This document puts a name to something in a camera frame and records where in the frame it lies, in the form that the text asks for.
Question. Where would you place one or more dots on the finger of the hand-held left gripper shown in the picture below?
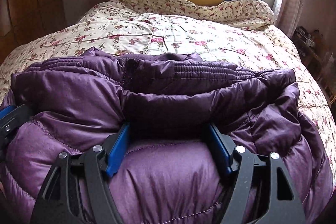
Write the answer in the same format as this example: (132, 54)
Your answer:
(8, 111)
(5, 134)

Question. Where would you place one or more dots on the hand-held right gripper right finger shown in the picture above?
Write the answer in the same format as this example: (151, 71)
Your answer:
(219, 148)

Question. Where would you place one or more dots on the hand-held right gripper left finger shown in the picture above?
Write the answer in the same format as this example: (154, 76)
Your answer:
(119, 150)

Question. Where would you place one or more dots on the purple puffer jacket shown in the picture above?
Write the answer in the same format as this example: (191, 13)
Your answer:
(168, 174)

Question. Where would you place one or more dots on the brown wooden wardrobe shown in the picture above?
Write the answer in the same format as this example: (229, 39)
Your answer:
(31, 3)

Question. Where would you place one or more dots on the floral quilt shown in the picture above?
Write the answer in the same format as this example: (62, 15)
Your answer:
(183, 29)

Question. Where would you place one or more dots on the wooden desk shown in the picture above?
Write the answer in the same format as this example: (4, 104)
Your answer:
(312, 56)

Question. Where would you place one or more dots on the clutter on desk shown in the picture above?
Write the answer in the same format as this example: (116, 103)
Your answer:
(304, 36)

